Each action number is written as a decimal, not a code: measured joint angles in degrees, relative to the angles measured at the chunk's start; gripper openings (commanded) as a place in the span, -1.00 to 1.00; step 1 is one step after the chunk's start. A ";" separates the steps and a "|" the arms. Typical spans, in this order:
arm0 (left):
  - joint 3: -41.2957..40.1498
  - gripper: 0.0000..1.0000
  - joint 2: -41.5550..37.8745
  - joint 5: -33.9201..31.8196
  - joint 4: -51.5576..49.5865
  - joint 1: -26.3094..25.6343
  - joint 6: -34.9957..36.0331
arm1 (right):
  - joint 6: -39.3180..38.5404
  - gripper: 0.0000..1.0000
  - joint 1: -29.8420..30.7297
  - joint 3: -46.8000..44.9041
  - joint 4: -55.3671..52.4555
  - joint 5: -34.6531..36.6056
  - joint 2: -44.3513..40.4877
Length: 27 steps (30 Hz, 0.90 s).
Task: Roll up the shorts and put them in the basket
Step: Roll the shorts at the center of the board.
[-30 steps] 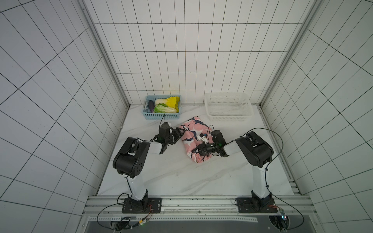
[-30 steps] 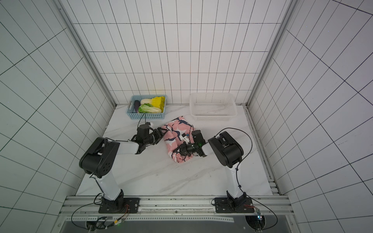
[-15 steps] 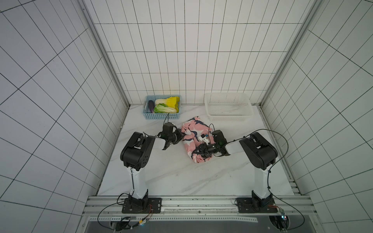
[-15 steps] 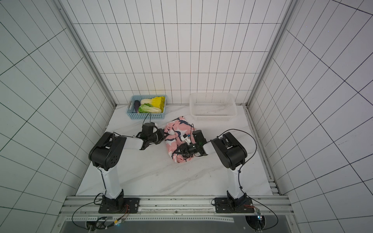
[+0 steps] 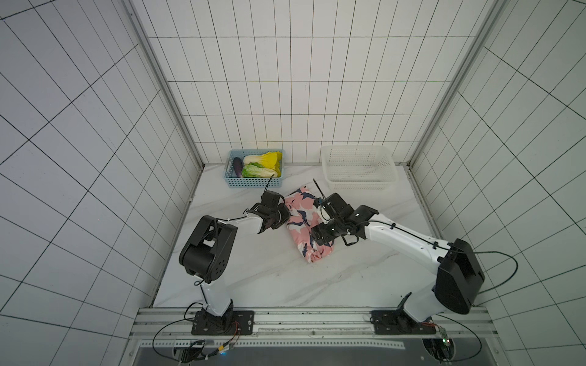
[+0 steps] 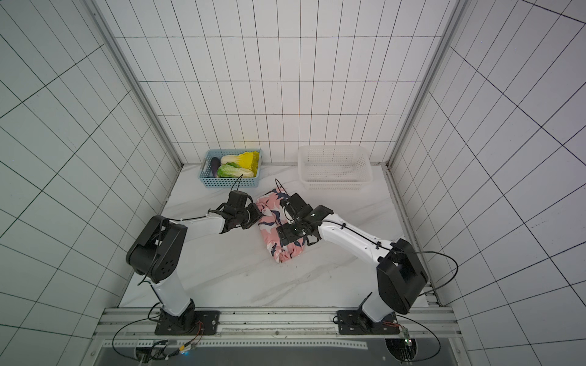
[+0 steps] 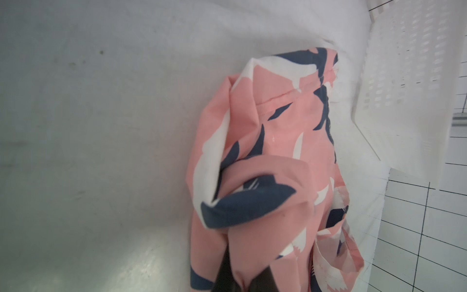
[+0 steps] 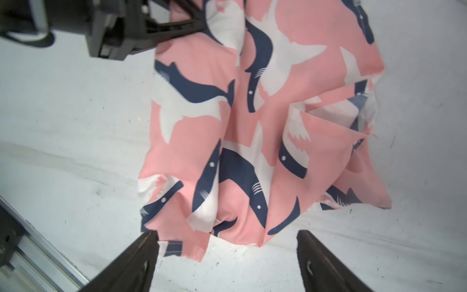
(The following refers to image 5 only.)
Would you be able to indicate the aluminium mounting rail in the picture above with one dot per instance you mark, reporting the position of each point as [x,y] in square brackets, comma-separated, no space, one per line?
[287,327]

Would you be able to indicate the purple toy eggplant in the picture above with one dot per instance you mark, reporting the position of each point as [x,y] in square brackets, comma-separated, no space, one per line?
[238,166]

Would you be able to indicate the green toy cabbage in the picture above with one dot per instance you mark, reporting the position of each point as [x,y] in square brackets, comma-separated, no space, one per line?
[256,170]

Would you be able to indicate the pink shark print shorts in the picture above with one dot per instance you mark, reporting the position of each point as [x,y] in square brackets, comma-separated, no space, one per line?
[304,216]

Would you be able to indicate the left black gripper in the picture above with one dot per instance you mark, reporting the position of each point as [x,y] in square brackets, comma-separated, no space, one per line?
[285,213]

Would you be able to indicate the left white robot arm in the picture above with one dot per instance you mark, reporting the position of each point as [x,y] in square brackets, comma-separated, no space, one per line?
[207,252]

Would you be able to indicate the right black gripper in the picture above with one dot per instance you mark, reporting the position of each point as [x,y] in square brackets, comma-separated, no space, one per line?
[325,231]

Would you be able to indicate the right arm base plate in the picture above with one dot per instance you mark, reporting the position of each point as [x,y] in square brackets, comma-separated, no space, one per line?
[392,322]

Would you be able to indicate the white plastic basket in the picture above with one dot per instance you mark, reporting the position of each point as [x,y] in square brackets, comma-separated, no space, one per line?
[358,167]

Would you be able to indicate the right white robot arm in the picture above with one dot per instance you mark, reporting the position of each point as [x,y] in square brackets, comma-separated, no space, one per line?
[458,274]

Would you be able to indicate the blue plastic basket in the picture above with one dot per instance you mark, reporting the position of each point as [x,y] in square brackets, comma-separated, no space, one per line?
[250,182]

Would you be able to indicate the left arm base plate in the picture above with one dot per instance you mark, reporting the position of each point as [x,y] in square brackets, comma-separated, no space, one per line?
[234,321]

